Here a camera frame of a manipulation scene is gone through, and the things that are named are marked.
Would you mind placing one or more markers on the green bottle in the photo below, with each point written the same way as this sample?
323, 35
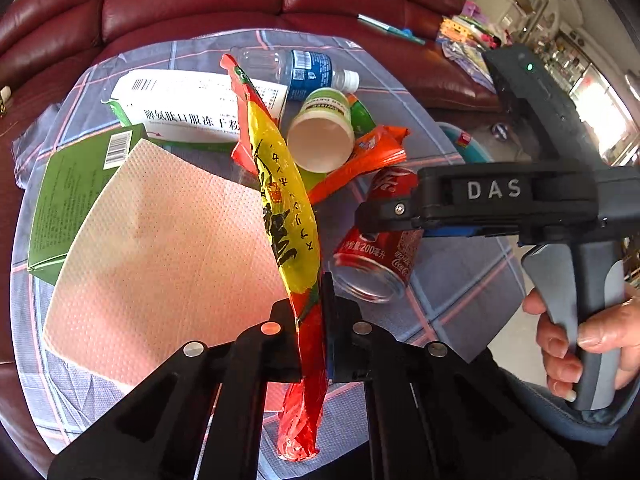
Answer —
362, 121

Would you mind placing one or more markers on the teal book on sofa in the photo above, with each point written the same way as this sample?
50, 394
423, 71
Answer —
390, 29

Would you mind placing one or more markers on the white paper towel sheet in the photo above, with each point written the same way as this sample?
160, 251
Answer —
168, 253

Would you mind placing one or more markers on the teal plastic trash bin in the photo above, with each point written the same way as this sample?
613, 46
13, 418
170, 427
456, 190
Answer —
469, 149

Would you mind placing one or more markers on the white green paper cup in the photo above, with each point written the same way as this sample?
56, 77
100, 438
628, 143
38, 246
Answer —
320, 137

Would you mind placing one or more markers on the person's right hand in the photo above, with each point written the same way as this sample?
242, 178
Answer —
616, 328

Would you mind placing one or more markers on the red cola can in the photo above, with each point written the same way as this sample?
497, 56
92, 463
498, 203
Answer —
376, 267

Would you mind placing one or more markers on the clear plastic water bottle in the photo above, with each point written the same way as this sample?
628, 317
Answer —
302, 71

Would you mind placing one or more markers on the red leather sofa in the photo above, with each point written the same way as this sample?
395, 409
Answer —
47, 44

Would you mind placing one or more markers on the white medicine box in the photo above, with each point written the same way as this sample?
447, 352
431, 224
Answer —
178, 106

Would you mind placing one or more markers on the yellow red snack wrapper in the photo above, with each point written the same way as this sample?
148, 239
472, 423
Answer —
293, 234

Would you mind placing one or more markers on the green cardboard box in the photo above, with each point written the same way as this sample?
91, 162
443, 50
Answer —
74, 178

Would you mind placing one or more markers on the orange snack wrapper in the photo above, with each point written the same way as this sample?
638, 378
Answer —
379, 148

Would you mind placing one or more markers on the grey plaid cloth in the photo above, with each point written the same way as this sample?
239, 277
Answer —
462, 290

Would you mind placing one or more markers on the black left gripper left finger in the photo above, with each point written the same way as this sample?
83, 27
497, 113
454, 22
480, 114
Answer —
197, 416

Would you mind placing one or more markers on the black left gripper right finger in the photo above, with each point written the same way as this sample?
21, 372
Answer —
430, 414

